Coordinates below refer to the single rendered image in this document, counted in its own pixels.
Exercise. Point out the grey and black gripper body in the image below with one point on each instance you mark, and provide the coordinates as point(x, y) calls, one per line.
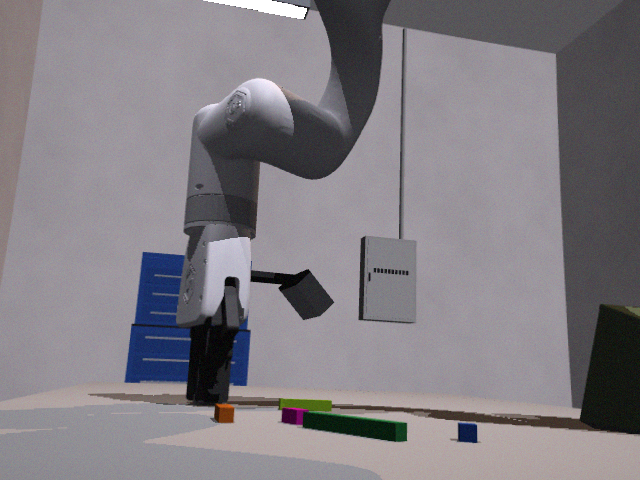
point(215, 250)

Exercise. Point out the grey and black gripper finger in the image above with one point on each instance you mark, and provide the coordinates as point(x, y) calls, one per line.
point(195, 354)
point(213, 371)

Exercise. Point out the lime green rod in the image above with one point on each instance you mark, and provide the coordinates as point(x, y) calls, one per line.
point(311, 405)

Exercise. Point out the orange block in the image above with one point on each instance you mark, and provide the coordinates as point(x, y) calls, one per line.
point(224, 413)

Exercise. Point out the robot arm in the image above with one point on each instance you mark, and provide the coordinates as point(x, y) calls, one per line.
point(266, 122)

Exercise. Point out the magenta block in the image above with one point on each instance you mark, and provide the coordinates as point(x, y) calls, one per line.
point(293, 415)

